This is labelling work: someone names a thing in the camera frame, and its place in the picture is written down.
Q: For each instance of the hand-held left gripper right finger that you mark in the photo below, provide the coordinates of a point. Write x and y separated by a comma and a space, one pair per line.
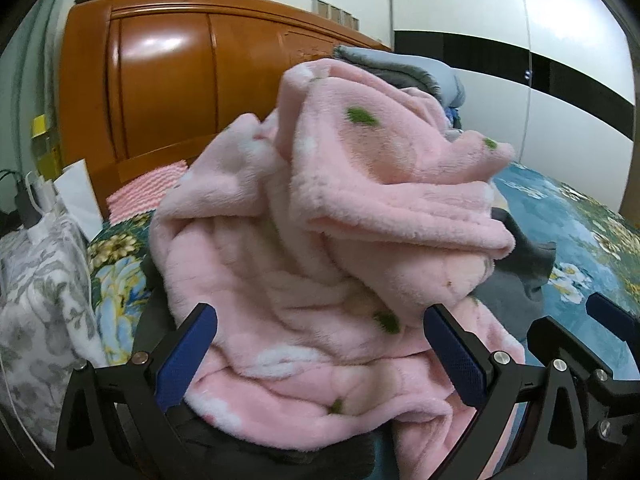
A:
455, 355

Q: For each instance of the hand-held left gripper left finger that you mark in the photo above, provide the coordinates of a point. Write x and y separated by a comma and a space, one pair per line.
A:
185, 355

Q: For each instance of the colourful floral folded quilt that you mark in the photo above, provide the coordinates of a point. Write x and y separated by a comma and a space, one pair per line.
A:
452, 117

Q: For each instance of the wooden headboard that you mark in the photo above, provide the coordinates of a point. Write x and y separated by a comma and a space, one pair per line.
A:
165, 85

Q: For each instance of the grey-blue folded quilt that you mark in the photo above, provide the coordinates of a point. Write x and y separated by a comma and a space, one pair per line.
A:
425, 72

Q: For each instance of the pink knit cushion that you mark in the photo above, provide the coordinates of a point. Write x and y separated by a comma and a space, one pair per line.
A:
145, 187

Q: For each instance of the pink fleece garment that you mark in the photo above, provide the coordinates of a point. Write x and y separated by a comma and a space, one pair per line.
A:
350, 200

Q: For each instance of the black power adapter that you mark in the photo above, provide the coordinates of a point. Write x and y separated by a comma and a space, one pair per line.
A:
25, 205

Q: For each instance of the teal floral bedspread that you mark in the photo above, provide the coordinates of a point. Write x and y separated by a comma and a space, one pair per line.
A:
575, 220

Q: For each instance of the white paper bag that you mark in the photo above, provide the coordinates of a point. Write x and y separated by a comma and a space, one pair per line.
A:
77, 195

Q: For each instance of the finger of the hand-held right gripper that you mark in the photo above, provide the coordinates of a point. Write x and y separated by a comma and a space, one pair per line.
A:
560, 340
610, 310

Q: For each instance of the white wardrobe with black stripe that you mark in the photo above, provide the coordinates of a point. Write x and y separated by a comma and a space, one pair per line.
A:
475, 0

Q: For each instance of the yellow box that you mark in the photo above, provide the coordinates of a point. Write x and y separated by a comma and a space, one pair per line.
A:
45, 127

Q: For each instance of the row of wall switches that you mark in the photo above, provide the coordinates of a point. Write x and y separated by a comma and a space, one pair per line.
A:
332, 10

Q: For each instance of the white grey floral cloth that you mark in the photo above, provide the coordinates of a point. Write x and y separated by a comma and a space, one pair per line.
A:
40, 310

